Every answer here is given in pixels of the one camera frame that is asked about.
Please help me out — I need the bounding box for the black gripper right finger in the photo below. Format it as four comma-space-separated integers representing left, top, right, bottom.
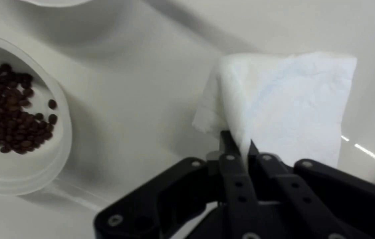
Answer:
244, 140, 375, 239

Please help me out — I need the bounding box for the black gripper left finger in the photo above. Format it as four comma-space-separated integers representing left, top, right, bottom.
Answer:
93, 130, 260, 239

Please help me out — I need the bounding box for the white paper tissue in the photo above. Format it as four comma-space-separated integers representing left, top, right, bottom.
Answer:
191, 52, 357, 172

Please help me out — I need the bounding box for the small white bowl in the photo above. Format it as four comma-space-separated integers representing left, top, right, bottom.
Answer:
0, 31, 73, 197

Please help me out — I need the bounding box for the coffee beans pile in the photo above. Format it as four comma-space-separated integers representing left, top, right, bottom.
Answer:
0, 63, 59, 156

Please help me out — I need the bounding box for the large white bowl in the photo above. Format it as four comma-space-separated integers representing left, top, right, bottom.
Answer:
18, 0, 93, 10

